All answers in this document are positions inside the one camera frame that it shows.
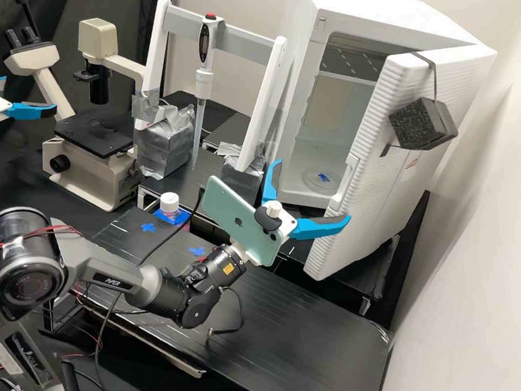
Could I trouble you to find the white incubator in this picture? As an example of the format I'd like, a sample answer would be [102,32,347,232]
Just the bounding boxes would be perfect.
[261,0,516,255]

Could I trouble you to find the blue bottle holder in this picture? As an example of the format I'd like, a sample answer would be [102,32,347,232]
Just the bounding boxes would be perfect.
[152,206,191,229]

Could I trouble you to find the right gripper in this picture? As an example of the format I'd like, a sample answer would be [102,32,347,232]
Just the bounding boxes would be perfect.
[222,152,356,269]

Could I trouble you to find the black cable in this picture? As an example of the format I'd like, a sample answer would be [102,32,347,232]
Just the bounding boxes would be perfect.
[87,291,138,391]
[173,197,207,237]
[202,285,248,337]

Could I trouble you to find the black tray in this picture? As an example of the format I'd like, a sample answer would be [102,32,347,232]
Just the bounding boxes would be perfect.
[199,110,257,154]

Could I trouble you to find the petri dish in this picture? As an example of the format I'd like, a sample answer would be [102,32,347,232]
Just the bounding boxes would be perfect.
[301,164,337,190]

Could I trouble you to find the incubator door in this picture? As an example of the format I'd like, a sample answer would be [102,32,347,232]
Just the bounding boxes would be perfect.
[283,46,473,285]

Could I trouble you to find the right wrist camera phone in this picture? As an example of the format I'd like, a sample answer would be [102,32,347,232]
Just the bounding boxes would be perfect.
[198,168,292,273]

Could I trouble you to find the pipette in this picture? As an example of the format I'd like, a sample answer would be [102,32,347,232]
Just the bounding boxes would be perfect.
[177,13,234,171]

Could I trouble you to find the small bottle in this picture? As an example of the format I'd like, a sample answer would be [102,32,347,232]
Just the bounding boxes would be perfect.
[158,192,182,215]

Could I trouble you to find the cream microscope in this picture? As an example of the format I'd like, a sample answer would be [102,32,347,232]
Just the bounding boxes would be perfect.
[0,13,162,223]

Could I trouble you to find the white pipette stand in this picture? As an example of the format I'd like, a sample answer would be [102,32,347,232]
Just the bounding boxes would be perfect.
[119,0,304,217]

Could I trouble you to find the black platform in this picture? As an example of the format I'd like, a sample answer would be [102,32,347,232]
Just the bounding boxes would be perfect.
[127,81,295,274]
[70,226,398,391]
[87,201,197,271]

